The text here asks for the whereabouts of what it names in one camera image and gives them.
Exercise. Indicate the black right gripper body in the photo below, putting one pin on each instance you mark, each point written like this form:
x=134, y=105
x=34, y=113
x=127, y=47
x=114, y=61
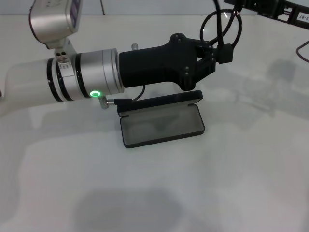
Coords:
x=265, y=7

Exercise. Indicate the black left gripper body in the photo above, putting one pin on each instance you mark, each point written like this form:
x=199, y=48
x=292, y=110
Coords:
x=149, y=65

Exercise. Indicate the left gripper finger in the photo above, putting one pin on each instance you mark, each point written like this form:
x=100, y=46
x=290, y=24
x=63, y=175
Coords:
x=225, y=49
x=205, y=67

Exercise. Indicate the black glasses case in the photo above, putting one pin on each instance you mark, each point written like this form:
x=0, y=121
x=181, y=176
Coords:
x=164, y=125

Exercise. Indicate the small silver stud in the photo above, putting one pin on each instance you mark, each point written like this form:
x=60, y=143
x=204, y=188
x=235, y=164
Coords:
x=135, y=47

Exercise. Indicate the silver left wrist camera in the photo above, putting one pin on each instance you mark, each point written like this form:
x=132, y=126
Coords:
x=53, y=21

